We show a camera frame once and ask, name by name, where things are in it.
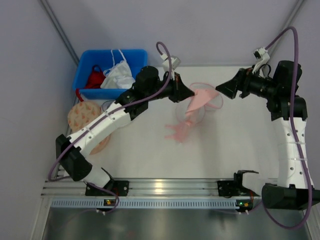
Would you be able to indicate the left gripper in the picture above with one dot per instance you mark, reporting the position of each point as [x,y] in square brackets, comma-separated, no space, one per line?
[175,88]

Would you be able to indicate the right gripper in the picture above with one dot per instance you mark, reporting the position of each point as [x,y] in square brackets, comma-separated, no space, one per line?
[243,82]

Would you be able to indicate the pink-trimmed mesh laundry bag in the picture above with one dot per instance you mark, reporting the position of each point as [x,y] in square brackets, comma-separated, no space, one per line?
[206,99]

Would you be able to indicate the pink bra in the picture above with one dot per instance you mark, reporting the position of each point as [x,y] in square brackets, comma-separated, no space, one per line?
[181,130]

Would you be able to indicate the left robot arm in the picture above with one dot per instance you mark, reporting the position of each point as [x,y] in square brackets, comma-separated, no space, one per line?
[72,151]

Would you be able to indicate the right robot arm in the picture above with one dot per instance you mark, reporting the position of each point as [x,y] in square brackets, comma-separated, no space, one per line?
[290,192]

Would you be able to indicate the white bra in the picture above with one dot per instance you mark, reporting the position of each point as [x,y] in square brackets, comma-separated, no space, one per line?
[119,76]

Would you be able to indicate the blue-trimmed mesh laundry bag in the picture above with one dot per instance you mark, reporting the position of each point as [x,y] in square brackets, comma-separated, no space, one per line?
[105,105]

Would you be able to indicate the red bra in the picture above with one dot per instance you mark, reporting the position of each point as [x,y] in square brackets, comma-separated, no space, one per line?
[94,80]

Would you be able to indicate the blue plastic bin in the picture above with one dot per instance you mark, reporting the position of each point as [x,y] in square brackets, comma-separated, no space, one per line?
[136,58]

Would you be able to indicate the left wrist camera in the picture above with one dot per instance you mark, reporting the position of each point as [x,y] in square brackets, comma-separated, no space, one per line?
[170,64]

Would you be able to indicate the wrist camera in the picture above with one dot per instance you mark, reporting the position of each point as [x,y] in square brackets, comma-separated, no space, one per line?
[170,64]
[262,57]

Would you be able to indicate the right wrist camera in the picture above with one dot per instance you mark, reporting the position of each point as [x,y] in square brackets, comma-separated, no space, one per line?
[262,57]

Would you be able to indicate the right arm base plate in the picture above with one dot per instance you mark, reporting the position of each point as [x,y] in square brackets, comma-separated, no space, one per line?
[230,188]

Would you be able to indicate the aluminium mounting rail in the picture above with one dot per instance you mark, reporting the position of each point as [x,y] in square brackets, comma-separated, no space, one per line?
[142,187]

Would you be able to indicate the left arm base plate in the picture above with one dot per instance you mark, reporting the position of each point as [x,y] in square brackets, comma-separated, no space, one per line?
[117,187]

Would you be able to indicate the slotted cable duct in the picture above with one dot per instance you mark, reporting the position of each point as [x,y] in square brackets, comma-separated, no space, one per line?
[152,203]

